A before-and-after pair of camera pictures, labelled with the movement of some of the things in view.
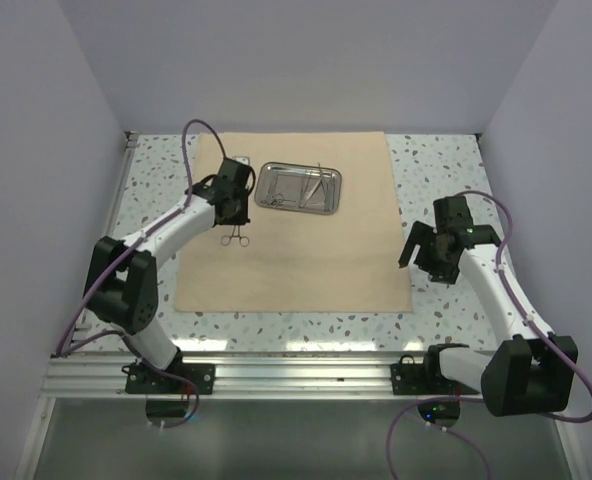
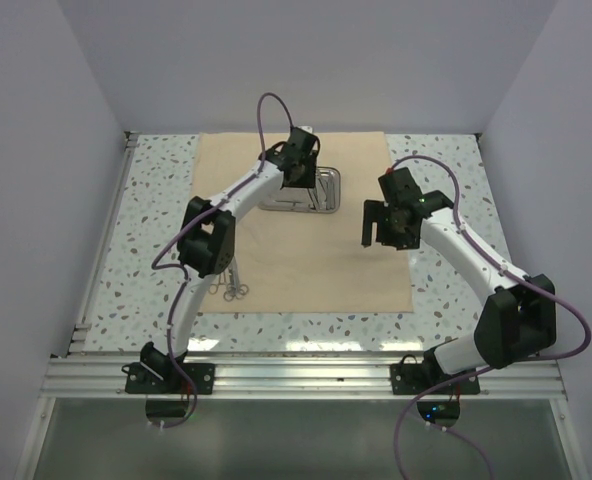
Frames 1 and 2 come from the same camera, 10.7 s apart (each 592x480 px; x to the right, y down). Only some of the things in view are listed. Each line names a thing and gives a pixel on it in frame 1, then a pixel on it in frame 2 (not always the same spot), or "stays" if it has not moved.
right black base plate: (410, 378) stays
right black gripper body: (429, 259) → (403, 238)
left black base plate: (140, 379) stays
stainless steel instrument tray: (298, 187) stays
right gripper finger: (420, 234) → (374, 212)
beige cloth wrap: (295, 260) stays
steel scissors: (273, 198) → (235, 289)
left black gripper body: (242, 200) → (307, 175)
